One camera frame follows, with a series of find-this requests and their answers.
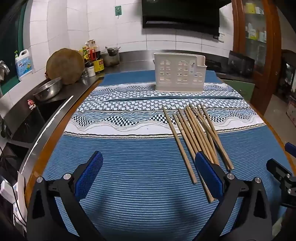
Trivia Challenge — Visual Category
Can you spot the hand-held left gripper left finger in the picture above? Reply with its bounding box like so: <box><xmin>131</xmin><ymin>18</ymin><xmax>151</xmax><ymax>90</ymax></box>
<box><xmin>27</xmin><ymin>151</ymin><xmax>104</xmax><ymax>241</ymax></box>

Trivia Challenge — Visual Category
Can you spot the black countertop appliance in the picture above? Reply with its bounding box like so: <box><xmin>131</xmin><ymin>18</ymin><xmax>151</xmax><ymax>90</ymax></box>
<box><xmin>228</xmin><ymin>50</ymin><xmax>255</xmax><ymax>77</ymax></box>

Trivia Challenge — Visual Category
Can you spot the row of wooden chopsticks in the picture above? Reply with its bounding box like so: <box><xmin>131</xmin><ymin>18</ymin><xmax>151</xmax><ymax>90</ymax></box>
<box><xmin>162</xmin><ymin>103</ymin><xmax>234</xmax><ymax>204</ymax></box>

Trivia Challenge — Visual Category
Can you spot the black range hood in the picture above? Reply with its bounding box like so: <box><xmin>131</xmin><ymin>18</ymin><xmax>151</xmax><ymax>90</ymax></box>
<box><xmin>142</xmin><ymin>0</ymin><xmax>220</xmax><ymax>39</ymax></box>

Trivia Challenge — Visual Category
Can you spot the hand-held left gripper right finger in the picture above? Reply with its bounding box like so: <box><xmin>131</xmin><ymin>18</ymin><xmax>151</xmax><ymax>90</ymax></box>
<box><xmin>195</xmin><ymin>152</ymin><xmax>278</xmax><ymax>241</ymax></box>

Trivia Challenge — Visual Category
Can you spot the stainless steel bowl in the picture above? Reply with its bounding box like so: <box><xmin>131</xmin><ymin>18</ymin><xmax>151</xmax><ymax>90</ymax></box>
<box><xmin>33</xmin><ymin>77</ymin><xmax>63</xmax><ymax>102</ymax></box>

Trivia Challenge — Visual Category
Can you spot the metal faucet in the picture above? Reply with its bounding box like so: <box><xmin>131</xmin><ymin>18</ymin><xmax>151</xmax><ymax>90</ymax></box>
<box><xmin>0</xmin><ymin>60</ymin><xmax>11</xmax><ymax>81</ymax></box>

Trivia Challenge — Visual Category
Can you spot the white plastic utensil holder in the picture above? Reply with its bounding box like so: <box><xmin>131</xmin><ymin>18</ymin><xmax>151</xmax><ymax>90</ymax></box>
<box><xmin>153</xmin><ymin>52</ymin><xmax>207</xmax><ymax>93</ymax></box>

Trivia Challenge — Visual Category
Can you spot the green label condiment bottle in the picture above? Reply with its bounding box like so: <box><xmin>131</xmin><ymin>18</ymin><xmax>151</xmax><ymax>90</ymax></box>
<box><xmin>81</xmin><ymin>46</ymin><xmax>90</xmax><ymax>63</ymax></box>

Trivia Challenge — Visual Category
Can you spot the white detergent bottle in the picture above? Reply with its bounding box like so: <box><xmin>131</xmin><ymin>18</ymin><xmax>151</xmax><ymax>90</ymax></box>
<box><xmin>14</xmin><ymin>49</ymin><xmax>33</xmax><ymax>81</ymax></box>

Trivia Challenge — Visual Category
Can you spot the black gas stove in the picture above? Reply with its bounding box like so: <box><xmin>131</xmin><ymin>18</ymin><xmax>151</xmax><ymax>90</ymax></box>
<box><xmin>205</xmin><ymin>59</ymin><xmax>229</xmax><ymax>73</ymax></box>

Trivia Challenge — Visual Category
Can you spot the blue patterned table mat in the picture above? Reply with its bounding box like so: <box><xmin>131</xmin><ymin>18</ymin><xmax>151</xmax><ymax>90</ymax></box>
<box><xmin>40</xmin><ymin>70</ymin><xmax>289</xmax><ymax>241</ymax></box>

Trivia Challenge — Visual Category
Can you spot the pink patterned carton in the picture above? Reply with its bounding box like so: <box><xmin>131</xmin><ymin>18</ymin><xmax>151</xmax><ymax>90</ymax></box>
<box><xmin>285</xmin><ymin>96</ymin><xmax>296</xmax><ymax>127</ymax></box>

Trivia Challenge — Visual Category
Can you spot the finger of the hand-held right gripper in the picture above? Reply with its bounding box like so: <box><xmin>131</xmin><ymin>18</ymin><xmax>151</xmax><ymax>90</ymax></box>
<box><xmin>266</xmin><ymin>158</ymin><xmax>296</xmax><ymax>207</ymax></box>
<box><xmin>285</xmin><ymin>142</ymin><xmax>296</xmax><ymax>158</ymax></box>

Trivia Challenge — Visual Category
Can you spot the dark kitchen sink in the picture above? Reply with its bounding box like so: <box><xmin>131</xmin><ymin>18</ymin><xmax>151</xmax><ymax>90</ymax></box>
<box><xmin>0</xmin><ymin>97</ymin><xmax>67</xmax><ymax>143</ymax></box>

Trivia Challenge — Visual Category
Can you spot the green cabinet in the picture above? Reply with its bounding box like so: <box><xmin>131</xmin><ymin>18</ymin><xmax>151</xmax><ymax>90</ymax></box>
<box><xmin>222</xmin><ymin>79</ymin><xmax>256</xmax><ymax>101</ymax></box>

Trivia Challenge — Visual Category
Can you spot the wooden glass door cabinet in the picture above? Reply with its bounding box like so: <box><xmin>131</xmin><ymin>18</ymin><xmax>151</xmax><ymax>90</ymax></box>
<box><xmin>231</xmin><ymin>0</ymin><xmax>282</xmax><ymax>109</ymax></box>

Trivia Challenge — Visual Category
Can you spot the stainless steel pot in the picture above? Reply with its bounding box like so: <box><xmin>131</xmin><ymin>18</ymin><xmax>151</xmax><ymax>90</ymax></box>
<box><xmin>101</xmin><ymin>46</ymin><xmax>121</xmax><ymax>67</ymax></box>

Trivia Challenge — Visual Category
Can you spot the round wooden chopping board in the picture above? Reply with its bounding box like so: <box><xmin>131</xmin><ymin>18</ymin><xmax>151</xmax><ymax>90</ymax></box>
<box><xmin>46</xmin><ymin>48</ymin><xmax>85</xmax><ymax>85</ymax></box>

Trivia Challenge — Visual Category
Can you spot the white plastic box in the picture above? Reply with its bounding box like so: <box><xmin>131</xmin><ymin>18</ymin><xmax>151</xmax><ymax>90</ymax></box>
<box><xmin>0</xmin><ymin>179</ymin><xmax>16</xmax><ymax>202</ymax></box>

